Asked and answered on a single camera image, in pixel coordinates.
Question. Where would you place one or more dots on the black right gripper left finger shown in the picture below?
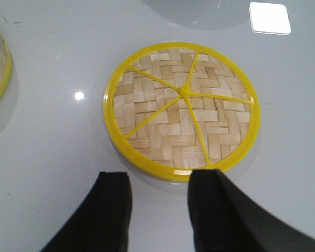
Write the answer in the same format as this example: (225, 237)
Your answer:
(101, 222)

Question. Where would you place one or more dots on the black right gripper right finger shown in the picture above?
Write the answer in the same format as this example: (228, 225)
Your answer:
(223, 218)

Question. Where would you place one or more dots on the yellow woven bamboo steamer lid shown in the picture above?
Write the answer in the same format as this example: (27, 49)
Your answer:
(173, 108)

